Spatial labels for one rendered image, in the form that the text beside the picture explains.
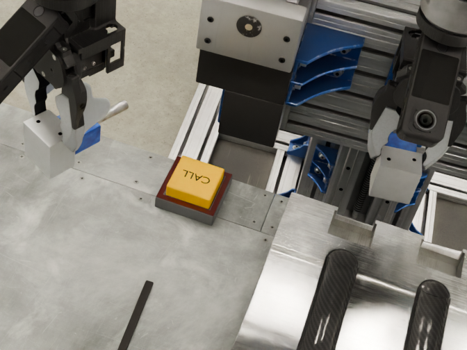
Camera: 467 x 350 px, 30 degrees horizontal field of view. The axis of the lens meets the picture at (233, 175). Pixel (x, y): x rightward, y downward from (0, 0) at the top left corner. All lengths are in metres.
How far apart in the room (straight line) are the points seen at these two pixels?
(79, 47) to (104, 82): 1.58
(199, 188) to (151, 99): 1.34
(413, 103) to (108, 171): 0.45
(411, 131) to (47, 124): 0.40
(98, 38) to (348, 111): 0.57
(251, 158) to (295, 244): 1.03
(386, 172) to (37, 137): 0.40
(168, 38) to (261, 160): 0.74
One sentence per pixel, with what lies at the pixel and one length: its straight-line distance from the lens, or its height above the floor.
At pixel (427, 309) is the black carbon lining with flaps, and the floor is 0.88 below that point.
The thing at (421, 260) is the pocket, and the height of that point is 0.86.
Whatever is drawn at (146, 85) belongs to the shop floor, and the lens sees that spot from 2.48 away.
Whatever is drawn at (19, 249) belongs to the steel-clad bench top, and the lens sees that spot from 1.09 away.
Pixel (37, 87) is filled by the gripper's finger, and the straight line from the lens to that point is 0.98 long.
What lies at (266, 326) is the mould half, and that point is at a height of 0.88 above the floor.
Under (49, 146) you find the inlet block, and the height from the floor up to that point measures 0.96.
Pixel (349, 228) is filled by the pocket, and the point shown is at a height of 0.87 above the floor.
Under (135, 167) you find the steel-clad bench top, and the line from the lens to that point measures 1.18.
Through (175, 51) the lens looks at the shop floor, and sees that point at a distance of 2.60.
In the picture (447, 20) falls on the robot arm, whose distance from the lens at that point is 0.90.
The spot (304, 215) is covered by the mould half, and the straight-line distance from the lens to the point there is 1.04.
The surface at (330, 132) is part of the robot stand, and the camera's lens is 1.43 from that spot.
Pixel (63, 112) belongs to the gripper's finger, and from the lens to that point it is 0.96.
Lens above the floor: 1.67
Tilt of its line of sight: 47 degrees down
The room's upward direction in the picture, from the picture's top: 11 degrees clockwise
